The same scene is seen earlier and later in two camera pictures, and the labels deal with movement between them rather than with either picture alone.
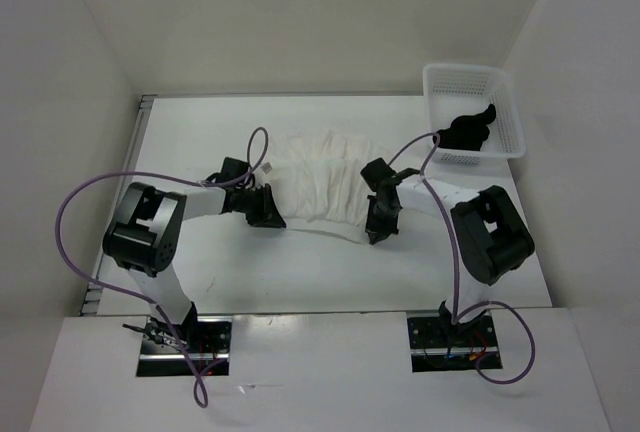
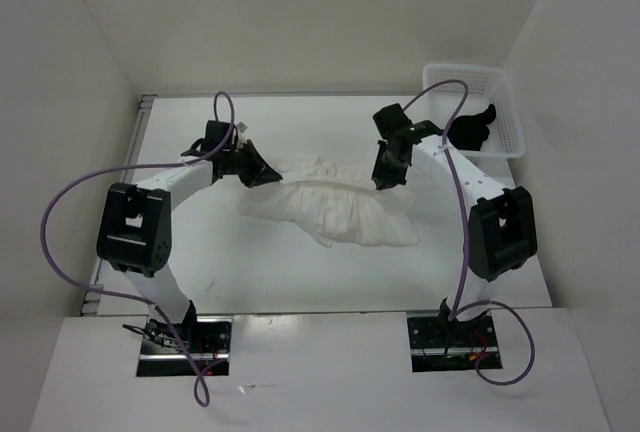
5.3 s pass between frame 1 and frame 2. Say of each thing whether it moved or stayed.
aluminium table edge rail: stayed
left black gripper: moved
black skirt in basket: stayed
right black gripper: moved
